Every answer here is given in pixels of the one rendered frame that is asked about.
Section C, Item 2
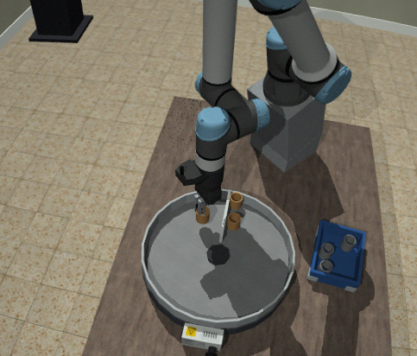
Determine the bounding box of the grey metal sleeve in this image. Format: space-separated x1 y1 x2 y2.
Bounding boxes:
317 260 332 274
340 235 357 252
319 243 334 260

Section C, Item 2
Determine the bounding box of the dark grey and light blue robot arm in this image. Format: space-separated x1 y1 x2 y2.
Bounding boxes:
195 0 351 161

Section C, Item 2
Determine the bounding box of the blue crate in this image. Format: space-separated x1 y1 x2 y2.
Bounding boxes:
306 219 366 292

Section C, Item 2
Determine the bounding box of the bronze bushing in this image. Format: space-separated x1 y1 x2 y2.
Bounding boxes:
196 206 210 224
227 213 241 231
229 192 243 210

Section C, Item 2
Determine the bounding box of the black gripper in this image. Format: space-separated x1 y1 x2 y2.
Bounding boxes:
175 148 225 215

